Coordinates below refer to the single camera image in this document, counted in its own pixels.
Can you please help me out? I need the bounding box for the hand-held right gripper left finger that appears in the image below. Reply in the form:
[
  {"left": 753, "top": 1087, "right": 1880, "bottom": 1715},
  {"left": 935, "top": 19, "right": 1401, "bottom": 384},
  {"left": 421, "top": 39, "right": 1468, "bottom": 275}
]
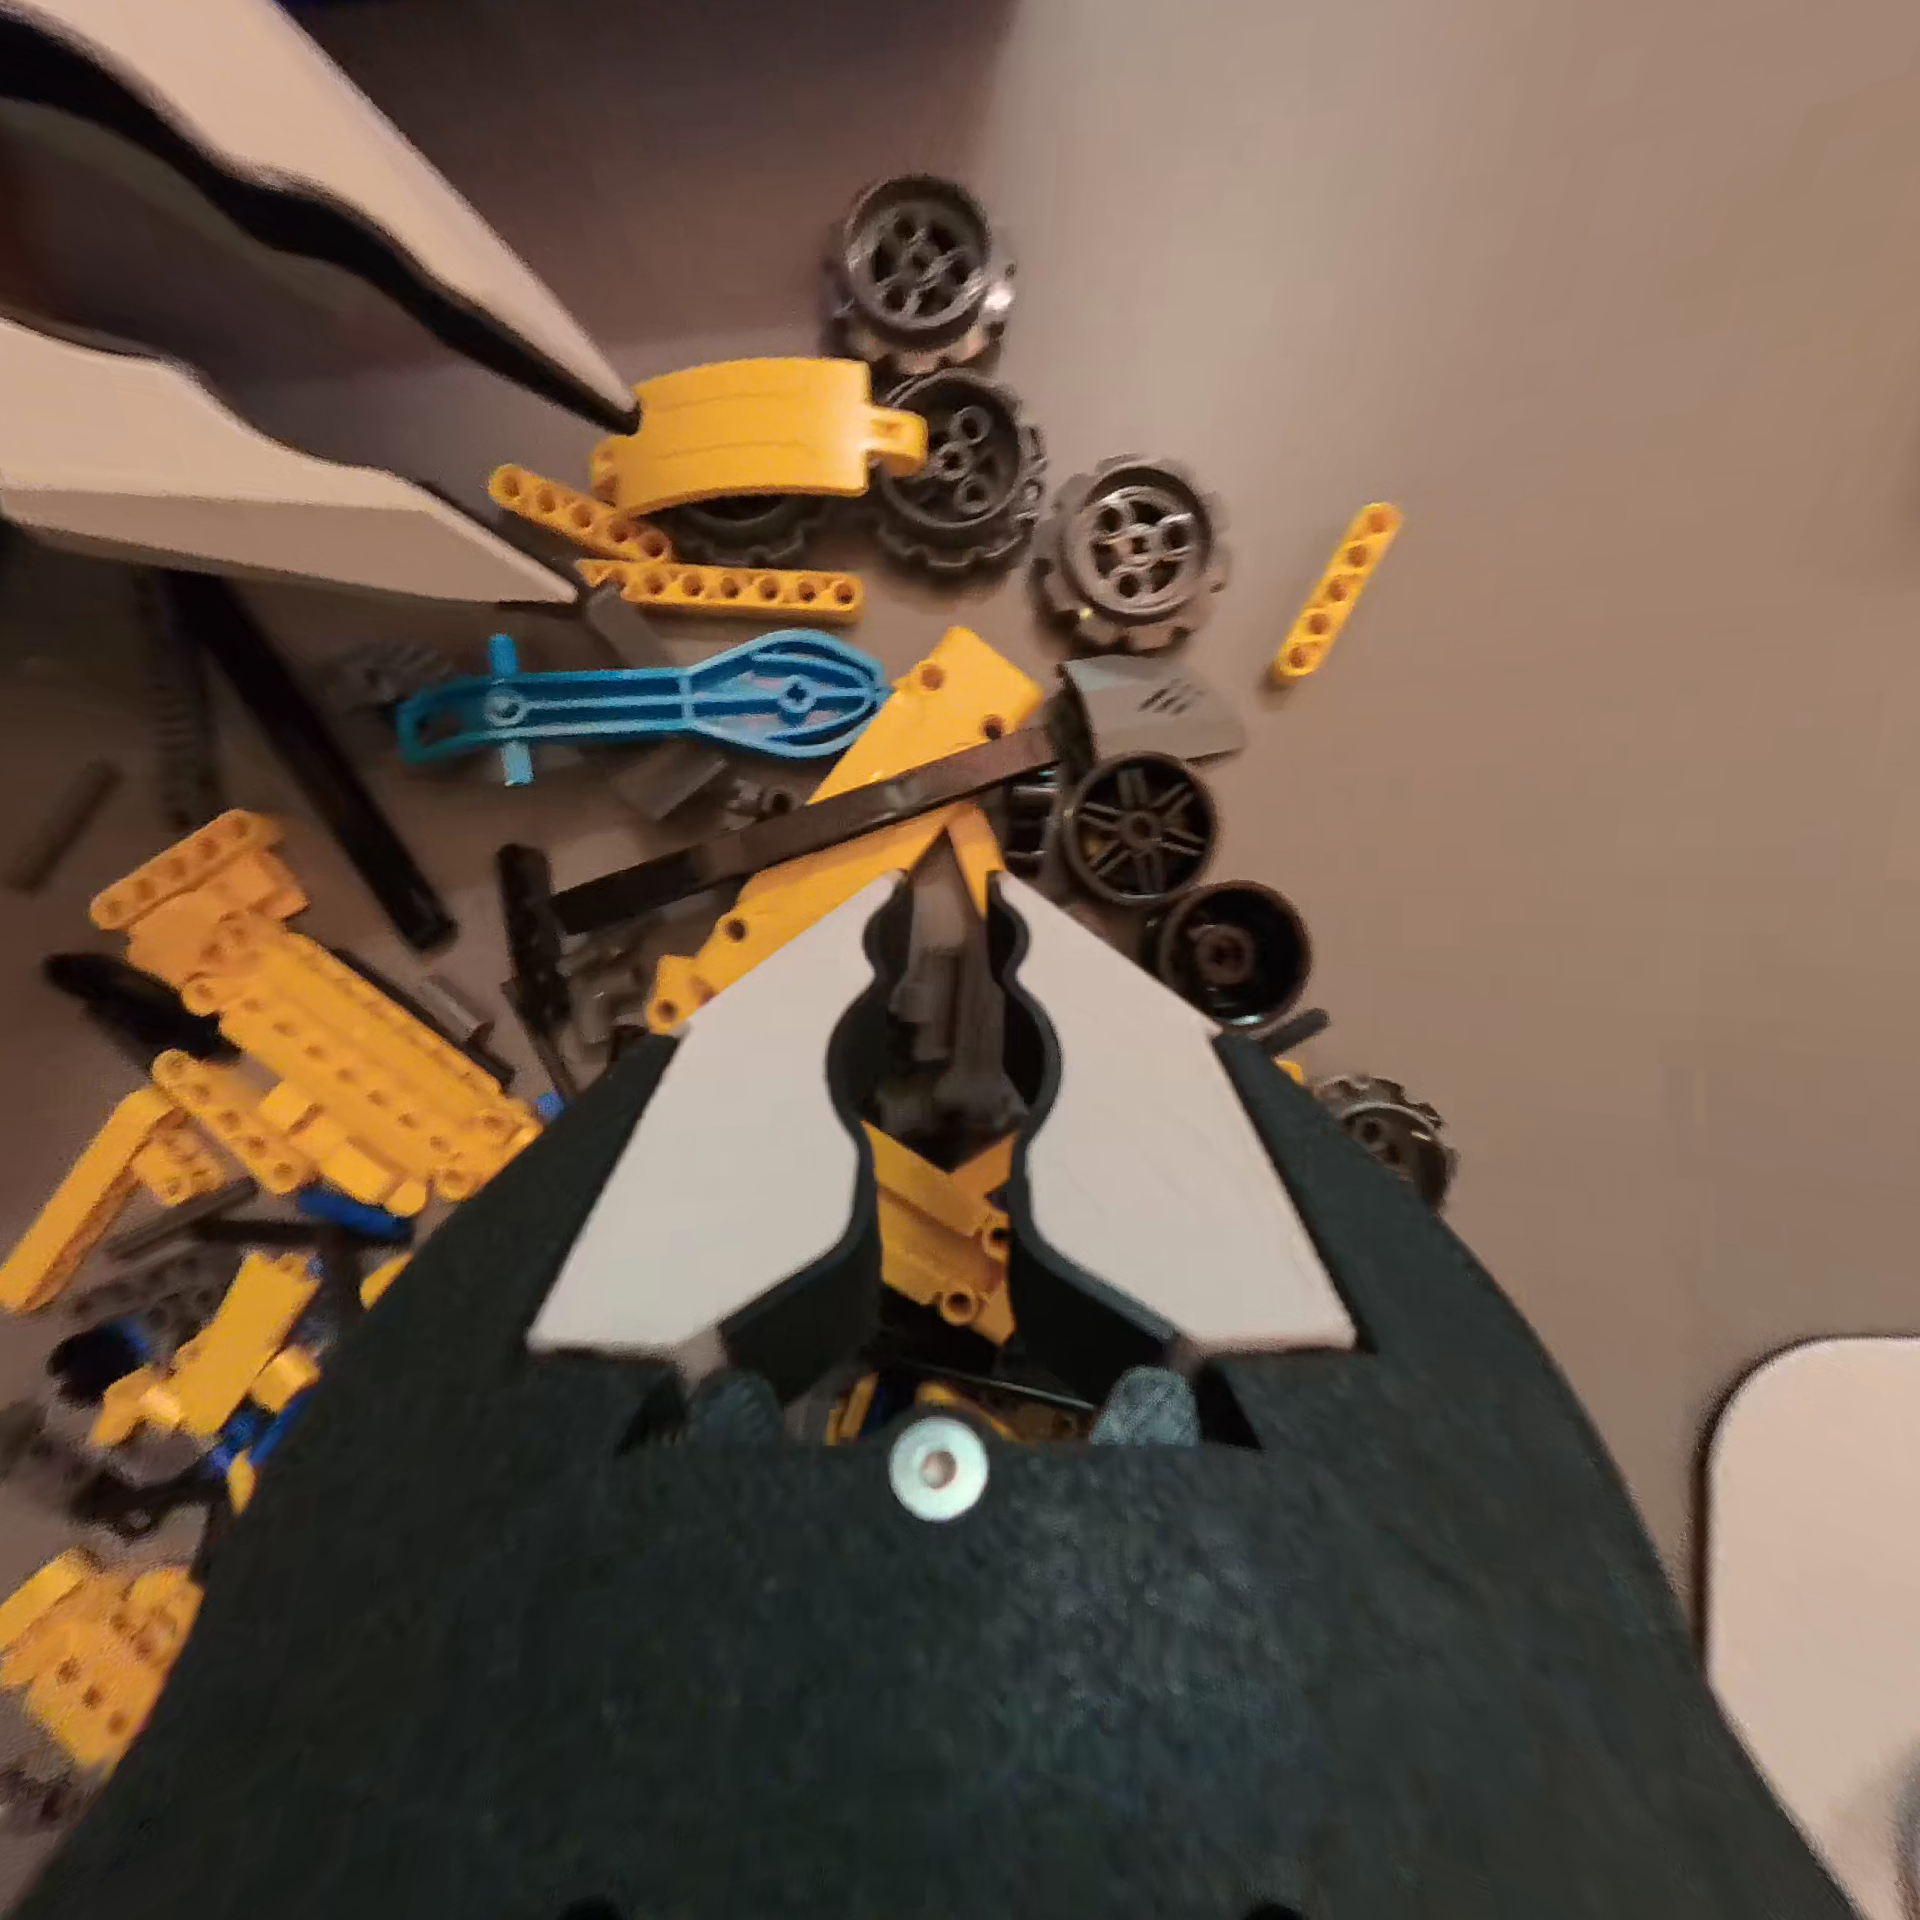
[{"left": 525, "top": 873, "right": 905, "bottom": 1370}]

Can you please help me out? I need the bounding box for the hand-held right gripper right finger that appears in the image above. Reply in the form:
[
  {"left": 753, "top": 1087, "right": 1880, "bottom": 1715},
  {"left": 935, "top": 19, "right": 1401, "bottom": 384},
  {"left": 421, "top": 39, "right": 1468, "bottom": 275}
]
[{"left": 994, "top": 872, "right": 1363, "bottom": 1360}]

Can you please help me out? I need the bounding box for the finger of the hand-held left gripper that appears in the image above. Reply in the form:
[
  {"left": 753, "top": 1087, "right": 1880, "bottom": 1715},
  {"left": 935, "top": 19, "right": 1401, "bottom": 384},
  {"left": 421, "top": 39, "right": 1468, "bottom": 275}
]
[
  {"left": 0, "top": 320, "right": 585, "bottom": 608},
  {"left": 0, "top": 0, "right": 643, "bottom": 435}
]

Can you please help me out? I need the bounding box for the yellow curved panel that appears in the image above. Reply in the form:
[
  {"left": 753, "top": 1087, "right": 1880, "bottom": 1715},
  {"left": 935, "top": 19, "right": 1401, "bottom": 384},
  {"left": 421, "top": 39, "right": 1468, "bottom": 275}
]
[{"left": 589, "top": 357, "right": 928, "bottom": 519}]

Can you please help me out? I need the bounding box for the short yellow holed beam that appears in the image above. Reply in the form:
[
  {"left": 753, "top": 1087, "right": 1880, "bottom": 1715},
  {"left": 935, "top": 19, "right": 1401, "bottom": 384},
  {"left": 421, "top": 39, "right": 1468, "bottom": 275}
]
[{"left": 1272, "top": 503, "right": 1403, "bottom": 688}]

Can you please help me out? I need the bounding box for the grey sprocket wheel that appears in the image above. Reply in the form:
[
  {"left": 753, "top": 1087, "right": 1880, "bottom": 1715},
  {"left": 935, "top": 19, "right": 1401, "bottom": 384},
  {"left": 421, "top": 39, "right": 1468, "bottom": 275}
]
[
  {"left": 1032, "top": 455, "right": 1235, "bottom": 657},
  {"left": 1313, "top": 1073, "right": 1456, "bottom": 1209},
  {"left": 861, "top": 368, "right": 1048, "bottom": 578},
  {"left": 825, "top": 176, "right": 1020, "bottom": 375},
  {"left": 661, "top": 487, "right": 834, "bottom": 570}
]

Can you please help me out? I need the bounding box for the black wheel rim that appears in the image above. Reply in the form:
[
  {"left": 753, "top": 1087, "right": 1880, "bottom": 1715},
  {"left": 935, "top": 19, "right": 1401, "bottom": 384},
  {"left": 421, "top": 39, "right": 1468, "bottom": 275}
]
[
  {"left": 1147, "top": 882, "right": 1315, "bottom": 1034},
  {"left": 1050, "top": 751, "right": 1221, "bottom": 910}
]

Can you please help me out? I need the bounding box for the long black beam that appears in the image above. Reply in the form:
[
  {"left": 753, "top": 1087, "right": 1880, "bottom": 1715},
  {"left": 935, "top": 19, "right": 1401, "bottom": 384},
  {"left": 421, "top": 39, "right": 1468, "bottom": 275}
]
[{"left": 546, "top": 727, "right": 1071, "bottom": 935}]

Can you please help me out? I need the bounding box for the medium yellow holed beam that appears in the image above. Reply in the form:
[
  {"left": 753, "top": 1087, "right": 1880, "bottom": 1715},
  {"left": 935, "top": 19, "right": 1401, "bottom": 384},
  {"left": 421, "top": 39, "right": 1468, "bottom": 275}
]
[{"left": 487, "top": 462, "right": 674, "bottom": 567}]

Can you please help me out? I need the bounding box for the pile of mixed building pieces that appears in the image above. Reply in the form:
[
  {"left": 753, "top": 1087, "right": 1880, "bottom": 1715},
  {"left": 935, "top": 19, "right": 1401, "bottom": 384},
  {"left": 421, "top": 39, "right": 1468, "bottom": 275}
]
[{"left": 0, "top": 450, "right": 1329, "bottom": 1817}]

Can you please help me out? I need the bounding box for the teal openwork blade piece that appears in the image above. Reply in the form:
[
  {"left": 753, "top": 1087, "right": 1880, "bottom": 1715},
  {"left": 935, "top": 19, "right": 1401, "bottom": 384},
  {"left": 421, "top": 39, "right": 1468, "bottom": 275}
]
[{"left": 394, "top": 632, "right": 897, "bottom": 790}]

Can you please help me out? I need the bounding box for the dark grey slanted panel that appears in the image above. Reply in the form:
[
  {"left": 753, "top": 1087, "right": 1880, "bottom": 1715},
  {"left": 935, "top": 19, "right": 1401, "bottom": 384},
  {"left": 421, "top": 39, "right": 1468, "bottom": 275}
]
[{"left": 1055, "top": 653, "right": 1250, "bottom": 770}]

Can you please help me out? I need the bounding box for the long yellow holed beam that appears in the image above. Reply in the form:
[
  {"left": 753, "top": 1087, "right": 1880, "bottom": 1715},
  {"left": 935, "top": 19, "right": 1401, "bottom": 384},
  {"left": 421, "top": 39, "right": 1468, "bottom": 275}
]
[{"left": 576, "top": 555, "right": 866, "bottom": 626}]

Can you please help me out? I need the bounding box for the book stand with white base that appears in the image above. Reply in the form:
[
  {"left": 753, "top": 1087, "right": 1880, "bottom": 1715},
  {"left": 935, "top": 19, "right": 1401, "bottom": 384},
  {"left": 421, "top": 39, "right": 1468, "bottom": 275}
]
[{"left": 1703, "top": 1336, "right": 1920, "bottom": 1920}]

